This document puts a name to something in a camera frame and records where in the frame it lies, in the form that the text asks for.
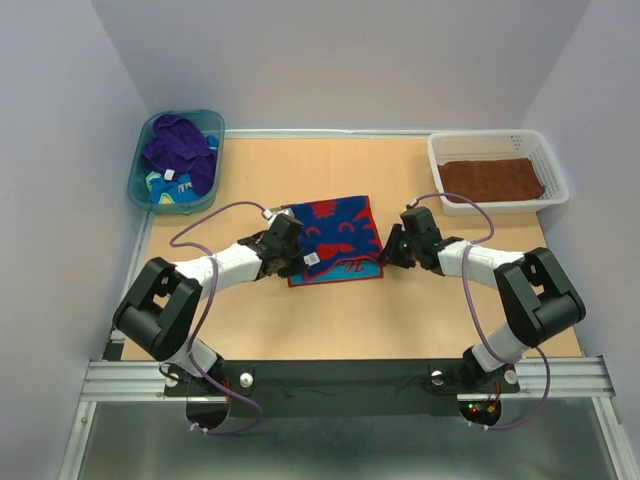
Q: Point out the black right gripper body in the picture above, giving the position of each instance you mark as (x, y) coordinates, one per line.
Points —
(402, 250)

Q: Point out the brown towel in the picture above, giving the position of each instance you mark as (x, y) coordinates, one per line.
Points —
(492, 181)

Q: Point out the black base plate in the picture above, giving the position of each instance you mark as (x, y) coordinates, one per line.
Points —
(349, 388)

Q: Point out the teal plastic bin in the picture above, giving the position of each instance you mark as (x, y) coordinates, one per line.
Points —
(209, 123)

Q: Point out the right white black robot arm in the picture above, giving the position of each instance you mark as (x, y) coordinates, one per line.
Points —
(538, 299)

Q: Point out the white plastic mesh basket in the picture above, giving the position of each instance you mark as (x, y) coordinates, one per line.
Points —
(471, 145)

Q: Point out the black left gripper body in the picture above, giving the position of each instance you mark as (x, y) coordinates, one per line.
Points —
(293, 262)

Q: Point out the blue towel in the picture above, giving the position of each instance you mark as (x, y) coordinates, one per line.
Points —
(171, 189)

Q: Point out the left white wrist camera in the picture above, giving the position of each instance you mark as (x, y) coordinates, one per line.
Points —
(271, 214)

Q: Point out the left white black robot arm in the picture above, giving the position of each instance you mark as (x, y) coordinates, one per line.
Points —
(157, 311)

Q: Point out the purple towel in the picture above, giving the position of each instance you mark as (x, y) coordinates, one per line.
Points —
(178, 145)

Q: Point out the aluminium rail frame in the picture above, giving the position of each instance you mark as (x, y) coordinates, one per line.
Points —
(127, 427)

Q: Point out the red towel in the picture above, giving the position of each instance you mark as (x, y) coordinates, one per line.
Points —
(339, 242)

